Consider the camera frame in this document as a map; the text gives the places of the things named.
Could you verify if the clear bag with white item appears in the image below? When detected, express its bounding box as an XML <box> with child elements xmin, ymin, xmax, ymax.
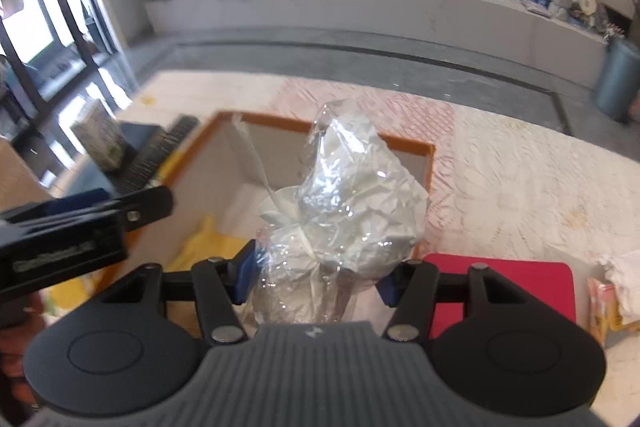
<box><xmin>248</xmin><ymin>100</ymin><xmax>428</xmax><ymax>324</ymax></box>

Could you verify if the black remote control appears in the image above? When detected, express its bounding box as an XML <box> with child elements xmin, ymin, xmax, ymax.
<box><xmin>115</xmin><ymin>115</ymin><xmax>200</xmax><ymax>194</ymax></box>

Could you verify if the green tissue box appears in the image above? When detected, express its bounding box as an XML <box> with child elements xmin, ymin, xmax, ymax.
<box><xmin>70</xmin><ymin>100</ymin><xmax>127</xmax><ymax>172</ymax></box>

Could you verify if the orange storage box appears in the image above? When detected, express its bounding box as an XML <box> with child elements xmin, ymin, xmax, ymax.
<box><xmin>98</xmin><ymin>109</ymin><xmax>437</xmax><ymax>338</ymax></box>

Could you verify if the white lace blanket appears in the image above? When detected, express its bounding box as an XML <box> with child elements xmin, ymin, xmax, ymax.
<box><xmin>117</xmin><ymin>69</ymin><xmax>640</xmax><ymax>423</ymax></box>

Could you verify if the red box lid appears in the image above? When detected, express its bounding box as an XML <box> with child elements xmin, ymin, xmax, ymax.
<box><xmin>423</xmin><ymin>254</ymin><xmax>577</xmax><ymax>339</ymax></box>

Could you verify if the white tv cabinet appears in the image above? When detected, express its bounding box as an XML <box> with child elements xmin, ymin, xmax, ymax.
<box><xmin>145</xmin><ymin>0</ymin><xmax>606</xmax><ymax>88</ymax></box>

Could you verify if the grey-blue trash bin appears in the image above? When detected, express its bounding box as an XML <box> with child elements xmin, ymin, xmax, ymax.
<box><xmin>592</xmin><ymin>38</ymin><xmax>640</xmax><ymax>122</ymax></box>

